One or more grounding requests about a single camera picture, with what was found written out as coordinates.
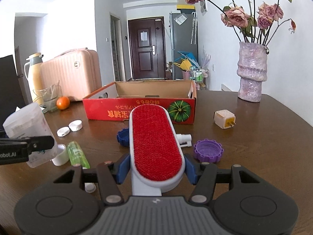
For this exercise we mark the clear glass cup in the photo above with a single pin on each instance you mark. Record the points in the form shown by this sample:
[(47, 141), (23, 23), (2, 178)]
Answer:
[(48, 97)]

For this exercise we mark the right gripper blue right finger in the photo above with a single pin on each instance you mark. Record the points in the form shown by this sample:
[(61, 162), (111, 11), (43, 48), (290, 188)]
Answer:
[(193, 169)]

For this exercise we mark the orange fruit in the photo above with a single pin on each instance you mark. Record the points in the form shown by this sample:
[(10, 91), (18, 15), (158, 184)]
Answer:
[(63, 103)]

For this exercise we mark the red cardboard box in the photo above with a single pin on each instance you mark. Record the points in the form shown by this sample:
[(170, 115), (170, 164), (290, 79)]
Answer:
[(116, 100)]

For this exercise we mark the yellow box on refrigerator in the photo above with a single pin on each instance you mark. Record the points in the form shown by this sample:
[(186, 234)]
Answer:
[(185, 7)]

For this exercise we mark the red white lint brush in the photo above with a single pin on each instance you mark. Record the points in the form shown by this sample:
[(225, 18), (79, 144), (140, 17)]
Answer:
[(156, 158)]

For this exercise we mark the dark brown door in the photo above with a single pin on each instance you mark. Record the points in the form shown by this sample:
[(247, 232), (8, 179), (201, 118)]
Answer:
[(147, 48)]

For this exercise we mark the grey refrigerator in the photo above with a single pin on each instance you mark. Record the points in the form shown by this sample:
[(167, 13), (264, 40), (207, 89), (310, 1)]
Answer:
[(183, 37)]

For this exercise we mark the beige thermos jug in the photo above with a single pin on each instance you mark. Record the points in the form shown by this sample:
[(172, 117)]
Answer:
[(32, 74)]

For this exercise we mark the white cube plug adapter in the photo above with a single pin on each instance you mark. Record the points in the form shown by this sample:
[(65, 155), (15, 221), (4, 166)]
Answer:
[(224, 119)]

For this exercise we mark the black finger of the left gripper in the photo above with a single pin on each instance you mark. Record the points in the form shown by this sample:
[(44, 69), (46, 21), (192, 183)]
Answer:
[(18, 150)]

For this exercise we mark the small white cap under gripper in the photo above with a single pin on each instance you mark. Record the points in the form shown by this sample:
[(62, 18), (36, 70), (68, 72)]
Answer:
[(90, 187)]

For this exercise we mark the dried pink roses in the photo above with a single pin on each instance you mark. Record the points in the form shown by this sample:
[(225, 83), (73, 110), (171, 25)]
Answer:
[(258, 25)]

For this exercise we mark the white tape roll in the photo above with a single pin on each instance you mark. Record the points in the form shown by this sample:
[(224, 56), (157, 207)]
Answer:
[(62, 156)]

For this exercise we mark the purple textured vase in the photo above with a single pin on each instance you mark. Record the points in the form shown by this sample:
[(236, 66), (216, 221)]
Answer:
[(252, 70)]

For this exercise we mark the blue ridged bottle cap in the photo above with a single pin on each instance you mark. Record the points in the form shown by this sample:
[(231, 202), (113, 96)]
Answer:
[(123, 137)]

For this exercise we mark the white ridged cap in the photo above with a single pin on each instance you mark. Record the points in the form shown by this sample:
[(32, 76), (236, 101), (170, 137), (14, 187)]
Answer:
[(75, 125)]

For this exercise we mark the white flat round cap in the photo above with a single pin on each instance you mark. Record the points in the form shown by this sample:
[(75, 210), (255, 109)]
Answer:
[(64, 131)]

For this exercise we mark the white spray bottle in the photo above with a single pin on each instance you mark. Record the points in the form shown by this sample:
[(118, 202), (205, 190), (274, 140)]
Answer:
[(185, 140)]

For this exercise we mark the black chair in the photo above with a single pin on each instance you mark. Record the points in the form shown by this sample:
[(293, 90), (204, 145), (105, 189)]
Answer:
[(10, 91)]

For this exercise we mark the pink suitcase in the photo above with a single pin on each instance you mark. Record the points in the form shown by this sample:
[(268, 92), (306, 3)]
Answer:
[(76, 72)]

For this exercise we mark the purple ridged bottle cap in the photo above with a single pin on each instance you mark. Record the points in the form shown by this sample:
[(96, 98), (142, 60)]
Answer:
[(208, 151)]

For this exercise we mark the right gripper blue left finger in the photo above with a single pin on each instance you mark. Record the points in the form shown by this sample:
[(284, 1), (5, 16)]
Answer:
[(121, 169)]

